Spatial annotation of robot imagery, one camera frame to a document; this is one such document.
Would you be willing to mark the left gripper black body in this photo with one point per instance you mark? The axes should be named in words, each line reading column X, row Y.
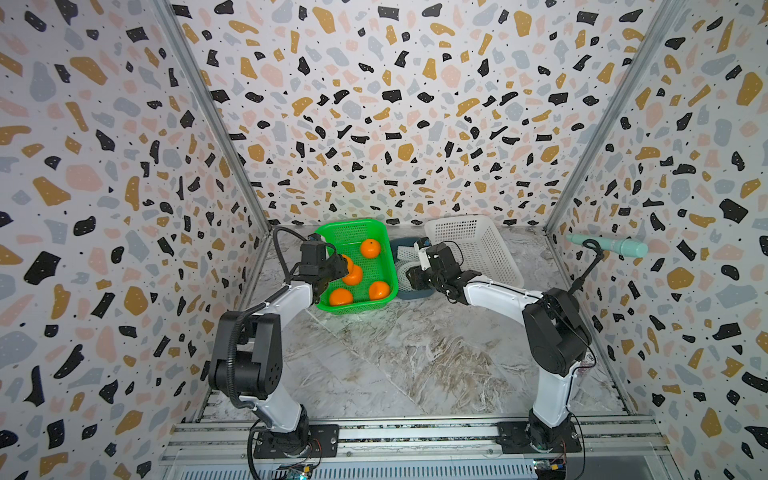
column 324, row 276

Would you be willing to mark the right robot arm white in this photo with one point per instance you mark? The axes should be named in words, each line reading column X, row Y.
column 556, row 335

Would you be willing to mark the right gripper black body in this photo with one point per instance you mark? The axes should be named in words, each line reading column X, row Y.
column 439, row 283

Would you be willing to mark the dark teal plastic bin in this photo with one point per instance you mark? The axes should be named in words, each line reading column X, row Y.
column 415, row 294

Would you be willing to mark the small crumpled wrapper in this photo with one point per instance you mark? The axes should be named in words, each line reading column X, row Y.
column 588, row 362

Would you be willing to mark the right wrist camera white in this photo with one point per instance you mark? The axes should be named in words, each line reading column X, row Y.
column 421, row 246

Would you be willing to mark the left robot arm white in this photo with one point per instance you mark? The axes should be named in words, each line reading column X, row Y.
column 247, row 357

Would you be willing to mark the green plastic mesh basket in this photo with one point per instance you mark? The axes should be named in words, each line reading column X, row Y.
column 347, row 236

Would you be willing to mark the white plastic mesh basket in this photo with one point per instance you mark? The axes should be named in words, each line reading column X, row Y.
column 476, row 239

